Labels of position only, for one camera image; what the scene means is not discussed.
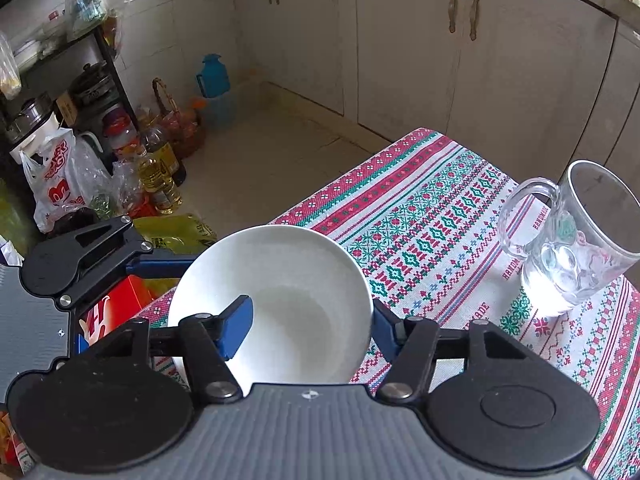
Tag white bowl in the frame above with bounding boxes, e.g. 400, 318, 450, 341
167, 226, 373, 392

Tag red cardboard box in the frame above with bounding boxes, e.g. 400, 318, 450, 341
76, 275, 154, 352

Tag cooking oil bottle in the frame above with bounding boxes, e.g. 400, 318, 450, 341
134, 145, 182, 214

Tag patterned tablecloth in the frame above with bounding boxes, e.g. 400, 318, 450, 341
143, 129, 639, 479

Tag white plastic bag red print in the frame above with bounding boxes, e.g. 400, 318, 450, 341
20, 128, 108, 233

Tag wicker basket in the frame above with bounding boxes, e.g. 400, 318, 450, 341
152, 77, 205, 159

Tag blue thermos jug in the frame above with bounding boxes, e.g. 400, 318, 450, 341
196, 53, 231, 99

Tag black storage shelf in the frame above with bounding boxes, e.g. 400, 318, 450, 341
1, 0, 138, 166

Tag glass mug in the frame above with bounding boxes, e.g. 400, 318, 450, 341
498, 160, 639, 318

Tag white lower cabinets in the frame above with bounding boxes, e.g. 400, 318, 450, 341
234, 0, 639, 186

